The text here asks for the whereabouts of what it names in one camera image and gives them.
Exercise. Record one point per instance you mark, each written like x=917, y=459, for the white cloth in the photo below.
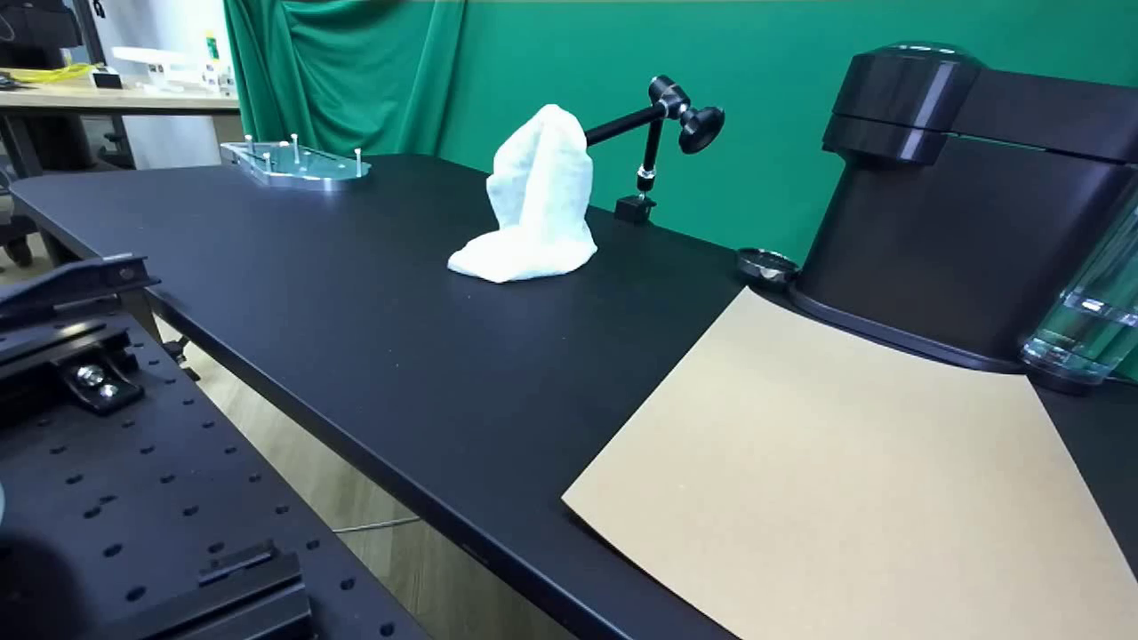
x=540, y=193

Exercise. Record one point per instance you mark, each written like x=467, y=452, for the small black round cap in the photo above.
x=767, y=267

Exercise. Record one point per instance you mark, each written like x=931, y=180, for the green backdrop curtain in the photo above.
x=457, y=75

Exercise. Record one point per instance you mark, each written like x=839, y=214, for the tan cardboard sheet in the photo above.
x=795, y=480

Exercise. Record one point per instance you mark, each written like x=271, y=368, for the black coffee machine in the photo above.
x=970, y=198

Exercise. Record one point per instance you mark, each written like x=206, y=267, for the black perforated breadboard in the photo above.
x=132, y=511

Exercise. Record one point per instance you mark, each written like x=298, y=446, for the wooden background desk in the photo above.
x=114, y=102

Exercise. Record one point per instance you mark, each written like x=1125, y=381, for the black clamp bracket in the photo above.
x=74, y=320

